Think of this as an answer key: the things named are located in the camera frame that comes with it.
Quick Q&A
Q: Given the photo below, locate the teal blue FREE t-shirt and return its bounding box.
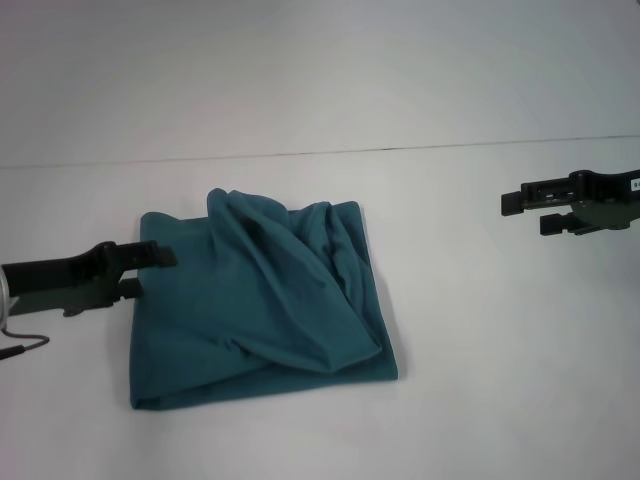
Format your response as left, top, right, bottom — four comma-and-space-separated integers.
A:
128, 187, 401, 412

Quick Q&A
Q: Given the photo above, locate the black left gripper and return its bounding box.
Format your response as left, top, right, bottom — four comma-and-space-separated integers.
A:
2, 240, 180, 319

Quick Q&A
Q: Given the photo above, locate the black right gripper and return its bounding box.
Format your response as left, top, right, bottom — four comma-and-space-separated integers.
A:
499, 168, 640, 236

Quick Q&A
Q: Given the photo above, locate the dark left gripper cable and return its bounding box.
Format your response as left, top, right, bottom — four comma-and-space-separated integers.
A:
0, 330, 51, 360

